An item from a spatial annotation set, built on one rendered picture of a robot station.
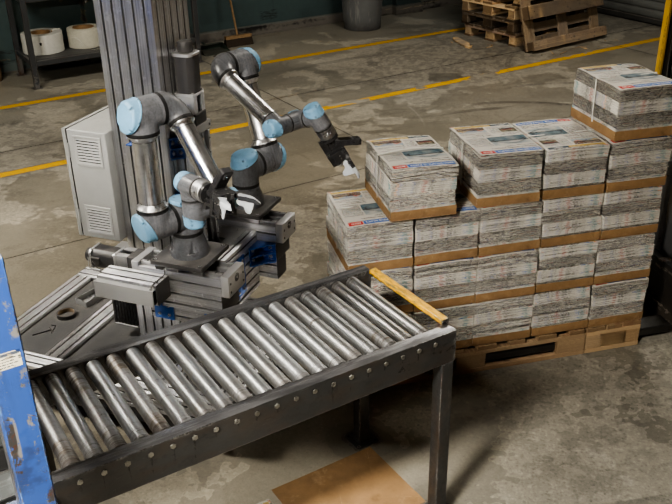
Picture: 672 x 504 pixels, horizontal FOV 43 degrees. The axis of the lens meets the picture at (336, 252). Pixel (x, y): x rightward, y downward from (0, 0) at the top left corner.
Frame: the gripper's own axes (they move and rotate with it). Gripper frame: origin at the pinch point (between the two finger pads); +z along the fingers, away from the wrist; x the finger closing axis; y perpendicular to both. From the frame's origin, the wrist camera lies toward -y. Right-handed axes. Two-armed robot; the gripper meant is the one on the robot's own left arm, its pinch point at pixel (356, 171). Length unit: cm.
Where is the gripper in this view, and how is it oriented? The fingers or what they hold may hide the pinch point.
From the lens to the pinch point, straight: 358.6
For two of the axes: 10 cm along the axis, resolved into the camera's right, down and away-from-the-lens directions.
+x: 2.5, 4.5, -8.6
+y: -8.4, 5.4, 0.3
